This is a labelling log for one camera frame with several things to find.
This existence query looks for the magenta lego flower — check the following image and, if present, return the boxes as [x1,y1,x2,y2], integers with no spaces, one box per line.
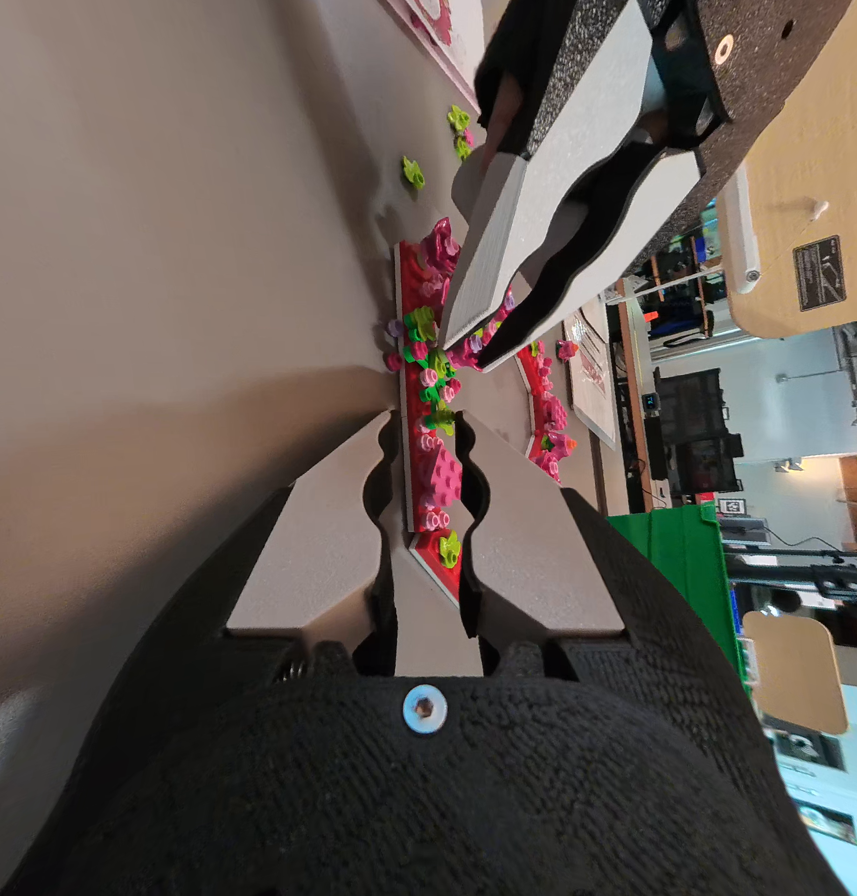
[446,336,488,373]

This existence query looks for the person's left hand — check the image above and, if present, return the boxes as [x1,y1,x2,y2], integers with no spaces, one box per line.
[483,91,526,161]

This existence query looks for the wooden board on white stand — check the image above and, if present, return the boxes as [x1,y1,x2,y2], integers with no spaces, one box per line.
[603,0,857,342]

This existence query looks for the green lego flower sprig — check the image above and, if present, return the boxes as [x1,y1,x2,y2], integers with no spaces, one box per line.
[400,304,466,436]

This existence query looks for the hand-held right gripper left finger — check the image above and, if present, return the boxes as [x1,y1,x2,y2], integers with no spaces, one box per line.
[224,409,401,676]

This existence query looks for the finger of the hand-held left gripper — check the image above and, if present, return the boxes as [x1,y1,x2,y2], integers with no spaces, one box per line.
[476,146,704,373]
[437,0,663,352]

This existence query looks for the laminated instruction sheet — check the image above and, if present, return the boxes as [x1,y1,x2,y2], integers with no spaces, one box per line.
[560,293,620,450]

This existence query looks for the black equipment cases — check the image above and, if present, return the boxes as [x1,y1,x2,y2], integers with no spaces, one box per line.
[652,367,746,496]

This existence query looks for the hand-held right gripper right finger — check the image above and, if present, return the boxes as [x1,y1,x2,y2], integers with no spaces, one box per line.
[455,411,627,676]

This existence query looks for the green plastic bin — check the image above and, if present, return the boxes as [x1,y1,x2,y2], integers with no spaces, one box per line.
[605,503,746,692]

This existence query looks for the red lego heart wreath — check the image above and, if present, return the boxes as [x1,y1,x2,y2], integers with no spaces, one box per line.
[392,216,578,608]

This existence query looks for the lego instruction booklet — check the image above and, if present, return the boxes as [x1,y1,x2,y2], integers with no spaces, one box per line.
[378,0,487,118]

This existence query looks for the small beige board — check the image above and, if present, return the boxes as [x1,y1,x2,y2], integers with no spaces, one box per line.
[742,609,850,736]

